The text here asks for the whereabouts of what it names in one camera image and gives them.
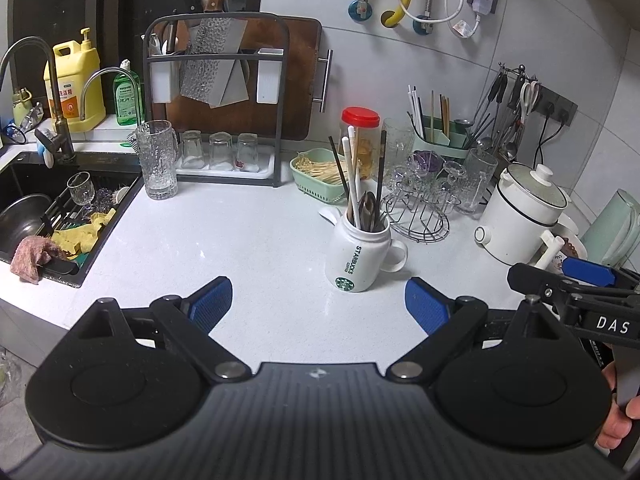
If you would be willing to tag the copper spoon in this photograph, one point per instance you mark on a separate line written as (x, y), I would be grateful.
(366, 210)

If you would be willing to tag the bundle of chopsticks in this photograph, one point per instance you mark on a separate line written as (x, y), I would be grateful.
(414, 110)

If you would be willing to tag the hammered cleaver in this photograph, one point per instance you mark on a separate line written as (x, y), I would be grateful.
(210, 50)

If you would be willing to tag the white ceramic mug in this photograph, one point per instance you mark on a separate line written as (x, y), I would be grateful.
(350, 260)

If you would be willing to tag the cut glass goblet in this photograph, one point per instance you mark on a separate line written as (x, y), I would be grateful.
(81, 192)

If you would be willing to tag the black sink drain rack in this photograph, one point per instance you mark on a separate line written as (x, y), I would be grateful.
(65, 266)

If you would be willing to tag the blue white brush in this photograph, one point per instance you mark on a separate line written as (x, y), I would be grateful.
(50, 155)

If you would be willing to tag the small glass with red label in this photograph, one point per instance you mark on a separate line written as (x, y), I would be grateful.
(246, 152)

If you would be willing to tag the kitchen knife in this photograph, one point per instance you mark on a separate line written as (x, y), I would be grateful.
(232, 87)

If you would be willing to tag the white electric cooker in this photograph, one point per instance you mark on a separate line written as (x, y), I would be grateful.
(515, 220)

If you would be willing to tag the bundle of wooden toothpicks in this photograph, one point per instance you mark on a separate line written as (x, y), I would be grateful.
(315, 167)

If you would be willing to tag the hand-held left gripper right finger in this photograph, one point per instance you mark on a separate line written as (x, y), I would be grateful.
(427, 305)

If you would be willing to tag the green plastic basket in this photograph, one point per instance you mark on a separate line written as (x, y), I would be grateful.
(310, 186)

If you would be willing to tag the yellow cloth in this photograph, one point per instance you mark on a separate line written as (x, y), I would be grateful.
(80, 237)

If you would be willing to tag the purple cup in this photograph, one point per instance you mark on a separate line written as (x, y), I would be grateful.
(425, 162)

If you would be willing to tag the steel pot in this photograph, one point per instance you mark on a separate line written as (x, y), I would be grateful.
(20, 220)

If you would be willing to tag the textured glass tumbler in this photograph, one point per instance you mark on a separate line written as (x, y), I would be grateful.
(397, 140)

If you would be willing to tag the white plastic tray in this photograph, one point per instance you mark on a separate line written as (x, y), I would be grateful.
(225, 176)

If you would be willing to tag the chrome faucet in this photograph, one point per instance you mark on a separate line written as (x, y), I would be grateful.
(107, 71)

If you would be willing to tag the pale small bottle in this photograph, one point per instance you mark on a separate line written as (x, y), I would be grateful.
(22, 110)

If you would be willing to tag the row of hanging steel utensils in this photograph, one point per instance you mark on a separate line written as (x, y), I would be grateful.
(497, 92)

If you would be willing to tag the bowl of food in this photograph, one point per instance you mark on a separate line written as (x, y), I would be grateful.
(572, 247)

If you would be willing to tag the red lid plastic jar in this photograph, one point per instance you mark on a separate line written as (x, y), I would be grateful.
(360, 117)

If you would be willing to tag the person's right hand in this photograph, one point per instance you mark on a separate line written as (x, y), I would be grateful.
(612, 430)

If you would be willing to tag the clear goblet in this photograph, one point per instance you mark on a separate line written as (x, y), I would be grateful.
(445, 197)
(401, 180)
(452, 175)

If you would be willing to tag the green soap bottle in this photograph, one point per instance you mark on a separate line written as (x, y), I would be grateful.
(127, 100)

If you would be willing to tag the clear plastic bag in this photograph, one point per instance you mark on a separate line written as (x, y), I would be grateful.
(9, 375)

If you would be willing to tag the pink cloth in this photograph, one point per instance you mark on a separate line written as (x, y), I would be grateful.
(32, 257)

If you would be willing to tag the pale green kettle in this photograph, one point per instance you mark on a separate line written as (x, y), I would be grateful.
(615, 225)

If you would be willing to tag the large steel spoon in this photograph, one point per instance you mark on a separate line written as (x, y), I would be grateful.
(376, 210)

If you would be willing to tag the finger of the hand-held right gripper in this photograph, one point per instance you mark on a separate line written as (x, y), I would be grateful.
(587, 271)
(535, 277)

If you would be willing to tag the white plastic holder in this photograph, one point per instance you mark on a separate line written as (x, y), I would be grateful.
(270, 77)
(164, 82)

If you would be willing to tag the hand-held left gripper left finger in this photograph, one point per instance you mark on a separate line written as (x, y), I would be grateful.
(212, 305)

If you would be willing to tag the dark curved faucet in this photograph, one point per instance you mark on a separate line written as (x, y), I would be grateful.
(62, 125)

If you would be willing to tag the green cutlery holder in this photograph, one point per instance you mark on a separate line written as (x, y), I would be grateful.
(440, 142)

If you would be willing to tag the yellow detergent bottle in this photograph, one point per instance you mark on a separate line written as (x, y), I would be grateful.
(75, 90)

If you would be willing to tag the dark wall socket strip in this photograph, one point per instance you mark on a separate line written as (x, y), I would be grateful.
(560, 107)

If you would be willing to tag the small clear glass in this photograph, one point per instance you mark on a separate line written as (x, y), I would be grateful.
(220, 152)
(191, 152)

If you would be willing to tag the dark kitchen sink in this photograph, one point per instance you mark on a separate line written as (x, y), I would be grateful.
(30, 180)

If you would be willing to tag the white ceramic spoon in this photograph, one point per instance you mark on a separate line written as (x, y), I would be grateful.
(327, 214)

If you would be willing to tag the wooden cutting board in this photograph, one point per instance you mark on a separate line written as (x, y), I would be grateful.
(295, 85)

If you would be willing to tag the tall textured glass mug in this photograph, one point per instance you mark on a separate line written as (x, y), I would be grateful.
(156, 160)
(477, 180)

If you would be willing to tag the steel wool scrubber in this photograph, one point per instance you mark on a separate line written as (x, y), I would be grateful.
(107, 197)

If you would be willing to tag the dark metal rack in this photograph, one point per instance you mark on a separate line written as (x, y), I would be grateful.
(282, 110)

